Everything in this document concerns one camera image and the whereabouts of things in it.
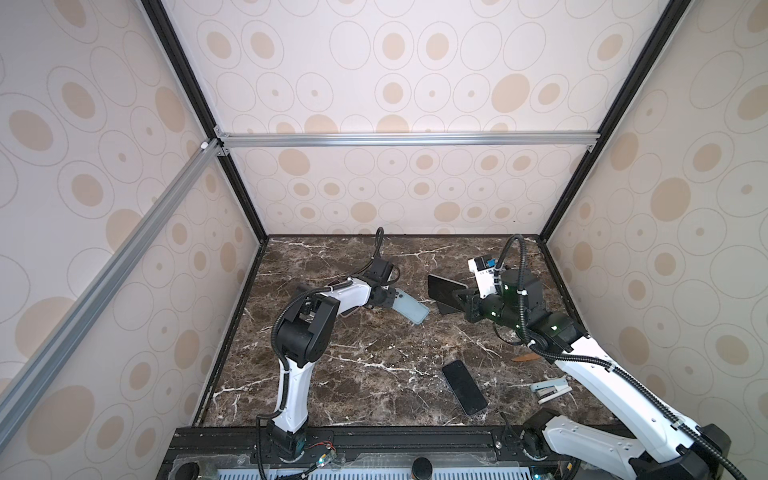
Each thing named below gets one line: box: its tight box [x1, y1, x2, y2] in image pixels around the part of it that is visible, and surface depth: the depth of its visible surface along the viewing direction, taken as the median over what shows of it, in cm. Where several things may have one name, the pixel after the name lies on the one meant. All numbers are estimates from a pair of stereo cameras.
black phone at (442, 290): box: [428, 274, 469, 310], surface depth 77 cm
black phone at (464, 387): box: [442, 360, 488, 416], surface depth 85 cm
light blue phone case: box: [392, 288, 430, 325], surface depth 102 cm
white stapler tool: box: [530, 379, 573, 405], surface depth 83 cm
